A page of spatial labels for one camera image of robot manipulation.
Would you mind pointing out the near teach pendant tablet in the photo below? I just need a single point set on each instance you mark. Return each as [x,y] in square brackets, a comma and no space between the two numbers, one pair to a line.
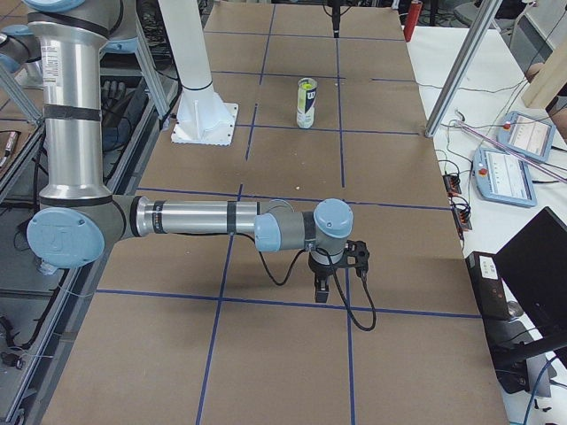
[503,178]

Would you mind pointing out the far teach pendant tablet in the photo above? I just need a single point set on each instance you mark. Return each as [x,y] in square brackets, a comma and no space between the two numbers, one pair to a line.
[527,135]

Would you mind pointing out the clear tennis ball can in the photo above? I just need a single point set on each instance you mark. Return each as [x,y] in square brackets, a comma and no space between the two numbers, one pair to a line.
[306,111]

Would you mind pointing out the teach pendant tablet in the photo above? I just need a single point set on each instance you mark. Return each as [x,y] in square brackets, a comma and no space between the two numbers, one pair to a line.
[527,135]
[503,178]

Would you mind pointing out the black computer box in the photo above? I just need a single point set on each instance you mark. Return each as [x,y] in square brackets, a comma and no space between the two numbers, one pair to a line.
[488,289]

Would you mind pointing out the aluminium frame post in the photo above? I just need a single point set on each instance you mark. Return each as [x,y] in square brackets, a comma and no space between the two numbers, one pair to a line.
[467,52]

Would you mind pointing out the black monitor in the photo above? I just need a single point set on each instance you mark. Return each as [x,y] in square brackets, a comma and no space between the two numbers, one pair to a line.
[533,265]

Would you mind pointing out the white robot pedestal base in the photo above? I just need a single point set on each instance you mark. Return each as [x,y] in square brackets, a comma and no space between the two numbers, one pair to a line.
[202,117]

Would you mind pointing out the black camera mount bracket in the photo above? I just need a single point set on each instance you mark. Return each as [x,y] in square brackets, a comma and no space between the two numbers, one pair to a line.
[357,257]

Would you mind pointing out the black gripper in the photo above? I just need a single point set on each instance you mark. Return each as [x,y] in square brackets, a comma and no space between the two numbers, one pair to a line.
[321,270]

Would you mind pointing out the red cylinder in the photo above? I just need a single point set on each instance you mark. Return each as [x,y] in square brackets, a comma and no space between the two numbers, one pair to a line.
[414,12]

